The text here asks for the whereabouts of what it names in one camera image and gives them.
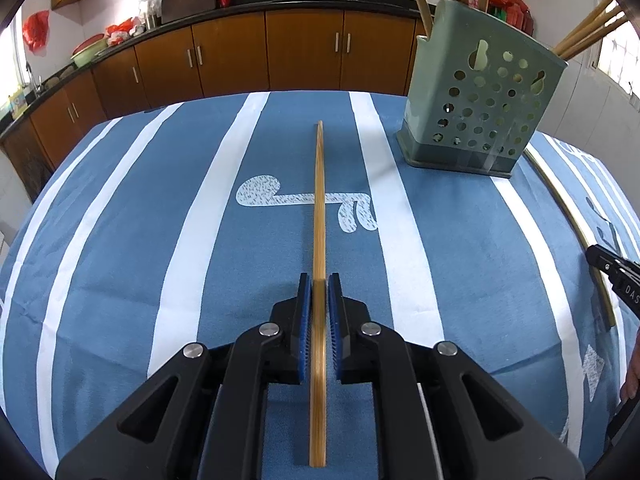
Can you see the blue white striped tablecloth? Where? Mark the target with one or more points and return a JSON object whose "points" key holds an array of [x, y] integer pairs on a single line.
{"points": [[200, 260]]}

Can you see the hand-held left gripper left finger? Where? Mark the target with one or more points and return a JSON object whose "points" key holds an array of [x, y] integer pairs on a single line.
{"points": [[303, 340]]}

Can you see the wooden kitchen base cabinets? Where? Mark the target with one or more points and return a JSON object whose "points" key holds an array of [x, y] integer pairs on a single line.
{"points": [[230, 55]]}

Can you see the brown bamboo chopstick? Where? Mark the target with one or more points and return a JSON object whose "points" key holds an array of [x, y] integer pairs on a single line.
{"points": [[597, 39]]}

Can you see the green basin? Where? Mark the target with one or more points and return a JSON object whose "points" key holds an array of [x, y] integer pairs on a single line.
{"points": [[89, 52]]}

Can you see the metal jars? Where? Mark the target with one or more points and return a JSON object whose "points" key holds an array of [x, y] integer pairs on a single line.
{"points": [[150, 12]]}

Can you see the red plastic bags on counter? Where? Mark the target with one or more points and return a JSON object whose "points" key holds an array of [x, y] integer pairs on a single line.
{"points": [[122, 30]]}

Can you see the green perforated utensil holder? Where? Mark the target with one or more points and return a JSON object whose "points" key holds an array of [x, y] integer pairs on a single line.
{"points": [[480, 95]]}

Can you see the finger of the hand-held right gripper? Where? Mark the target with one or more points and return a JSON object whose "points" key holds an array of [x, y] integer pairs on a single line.
{"points": [[620, 280]]}

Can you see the red bags with packets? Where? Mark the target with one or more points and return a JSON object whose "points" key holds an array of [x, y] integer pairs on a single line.
{"points": [[512, 10]]}

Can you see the dark olive chopstick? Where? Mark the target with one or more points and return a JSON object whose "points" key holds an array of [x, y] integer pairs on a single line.
{"points": [[575, 215]]}

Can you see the black kitchen countertop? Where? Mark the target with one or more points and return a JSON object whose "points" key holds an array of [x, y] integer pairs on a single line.
{"points": [[250, 6]]}

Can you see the person's right hand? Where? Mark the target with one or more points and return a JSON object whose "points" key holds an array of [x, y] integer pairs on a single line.
{"points": [[633, 370]]}

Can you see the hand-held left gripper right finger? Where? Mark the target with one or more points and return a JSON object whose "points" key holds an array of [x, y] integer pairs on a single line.
{"points": [[334, 340]]}

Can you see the red bag on wall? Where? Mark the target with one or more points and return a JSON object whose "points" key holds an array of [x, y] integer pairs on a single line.
{"points": [[36, 32]]}

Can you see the golden bamboo chopstick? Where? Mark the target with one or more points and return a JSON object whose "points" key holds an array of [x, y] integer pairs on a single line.
{"points": [[318, 240]]}

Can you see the chopsticks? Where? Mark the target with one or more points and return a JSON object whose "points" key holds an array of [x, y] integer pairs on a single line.
{"points": [[587, 22]]}

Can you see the window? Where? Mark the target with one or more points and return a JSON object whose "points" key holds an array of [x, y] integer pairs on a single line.
{"points": [[622, 50]]}

